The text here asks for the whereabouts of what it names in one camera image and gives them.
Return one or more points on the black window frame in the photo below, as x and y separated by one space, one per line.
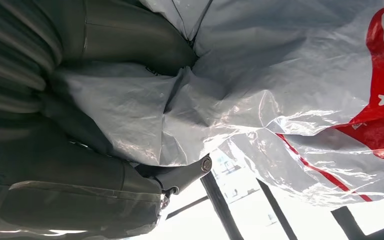
219 205

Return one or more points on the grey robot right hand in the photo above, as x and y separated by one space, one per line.
79 198

